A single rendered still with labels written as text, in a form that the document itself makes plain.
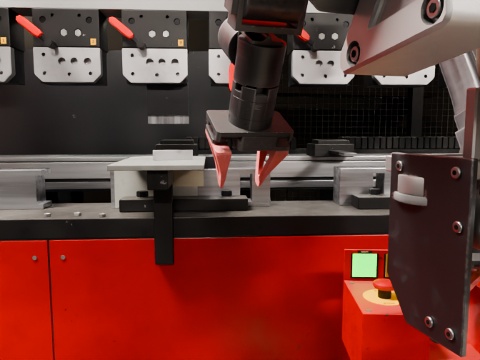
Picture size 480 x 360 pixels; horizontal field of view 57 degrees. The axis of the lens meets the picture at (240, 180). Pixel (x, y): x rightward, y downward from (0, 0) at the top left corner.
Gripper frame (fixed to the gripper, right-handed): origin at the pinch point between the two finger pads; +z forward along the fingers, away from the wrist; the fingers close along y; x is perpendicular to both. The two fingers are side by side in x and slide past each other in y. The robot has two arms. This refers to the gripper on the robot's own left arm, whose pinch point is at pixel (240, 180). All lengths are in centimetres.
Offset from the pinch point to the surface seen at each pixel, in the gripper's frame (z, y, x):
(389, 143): 30, -76, -64
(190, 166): 10.3, 2.5, -20.7
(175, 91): 9, 1, -52
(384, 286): 18.0, -26.0, 6.7
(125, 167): 11.8, 14.1, -23.1
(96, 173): 41, 20, -68
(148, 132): 42, 2, -95
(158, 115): 14, 4, -51
